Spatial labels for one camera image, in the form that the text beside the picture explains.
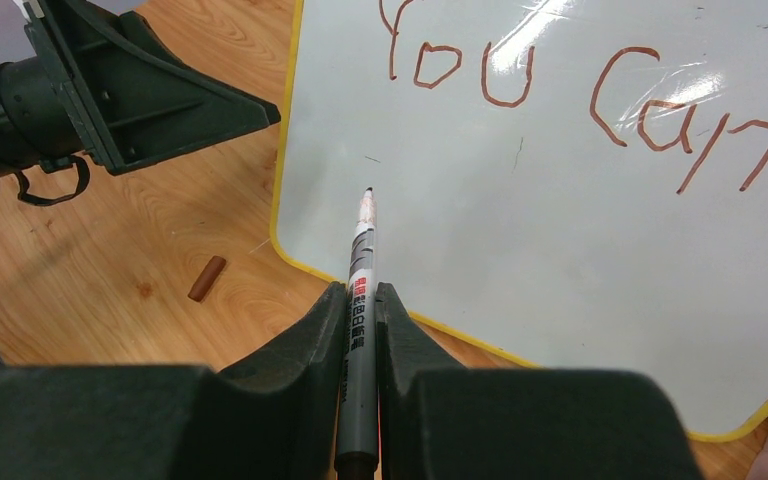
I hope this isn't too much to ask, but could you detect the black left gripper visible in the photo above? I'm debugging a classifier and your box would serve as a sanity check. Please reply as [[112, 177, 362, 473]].
[[22, 1, 281, 175]]

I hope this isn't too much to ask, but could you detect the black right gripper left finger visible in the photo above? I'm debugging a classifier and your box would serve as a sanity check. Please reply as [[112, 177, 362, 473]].
[[0, 283, 346, 479]]

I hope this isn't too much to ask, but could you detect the brown marker cap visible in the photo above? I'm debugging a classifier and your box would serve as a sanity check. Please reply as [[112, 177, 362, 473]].
[[187, 256, 227, 302]]

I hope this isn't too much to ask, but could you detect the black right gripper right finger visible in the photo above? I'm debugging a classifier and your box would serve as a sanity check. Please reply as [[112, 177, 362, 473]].
[[375, 283, 702, 479]]

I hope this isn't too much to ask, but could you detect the yellow framed whiteboard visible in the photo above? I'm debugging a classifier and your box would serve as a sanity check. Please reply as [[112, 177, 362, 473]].
[[271, 1, 768, 441]]

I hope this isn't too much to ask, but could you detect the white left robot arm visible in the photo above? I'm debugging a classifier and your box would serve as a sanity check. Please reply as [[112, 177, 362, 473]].
[[0, 1, 281, 206]]

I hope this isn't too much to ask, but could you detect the white marker pen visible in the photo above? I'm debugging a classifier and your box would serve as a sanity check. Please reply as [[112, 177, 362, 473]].
[[334, 187, 379, 479]]

